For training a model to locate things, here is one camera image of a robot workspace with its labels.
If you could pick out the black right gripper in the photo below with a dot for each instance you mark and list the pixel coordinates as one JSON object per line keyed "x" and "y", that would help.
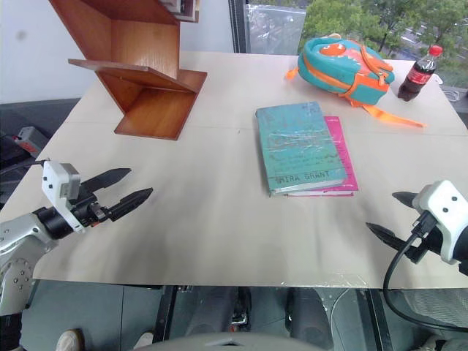
{"x": 429, "y": 245}

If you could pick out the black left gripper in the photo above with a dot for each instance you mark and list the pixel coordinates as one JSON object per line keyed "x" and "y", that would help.
{"x": 87, "y": 212}

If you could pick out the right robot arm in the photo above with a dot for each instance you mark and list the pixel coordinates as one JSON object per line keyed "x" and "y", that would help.
{"x": 462, "y": 256}

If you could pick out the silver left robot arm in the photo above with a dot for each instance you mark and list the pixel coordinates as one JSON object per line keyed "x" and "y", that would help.
{"x": 22, "y": 234}

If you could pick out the pink hardcover book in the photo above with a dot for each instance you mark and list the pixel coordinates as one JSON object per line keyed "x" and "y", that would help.
{"x": 345, "y": 161}

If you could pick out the teal hardcover book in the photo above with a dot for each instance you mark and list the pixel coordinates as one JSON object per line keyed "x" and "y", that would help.
{"x": 300, "y": 146}

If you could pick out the zigzag wooden bookshelf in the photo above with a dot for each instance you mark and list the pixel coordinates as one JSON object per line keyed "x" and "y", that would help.
{"x": 146, "y": 55}

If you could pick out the grey and red box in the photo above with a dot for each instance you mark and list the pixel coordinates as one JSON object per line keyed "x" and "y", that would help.
{"x": 31, "y": 140}

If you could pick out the black table leg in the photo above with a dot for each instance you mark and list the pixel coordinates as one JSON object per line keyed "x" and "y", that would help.
{"x": 165, "y": 314}
{"x": 376, "y": 321}

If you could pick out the cola bottle with red cap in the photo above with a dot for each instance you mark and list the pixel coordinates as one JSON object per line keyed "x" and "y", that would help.
{"x": 415, "y": 78}

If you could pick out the white shoe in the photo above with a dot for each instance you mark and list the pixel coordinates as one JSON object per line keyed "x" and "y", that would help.
{"x": 70, "y": 340}
{"x": 144, "y": 339}

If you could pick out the teal and orange backpack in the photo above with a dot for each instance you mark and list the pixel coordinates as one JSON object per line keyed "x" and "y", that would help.
{"x": 340, "y": 69}

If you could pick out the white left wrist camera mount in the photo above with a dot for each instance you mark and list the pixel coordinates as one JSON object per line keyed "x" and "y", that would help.
{"x": 58, "y": 183}

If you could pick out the dark window frame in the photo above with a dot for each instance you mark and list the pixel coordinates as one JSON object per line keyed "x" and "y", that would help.
{"x": 239, "y": 25}

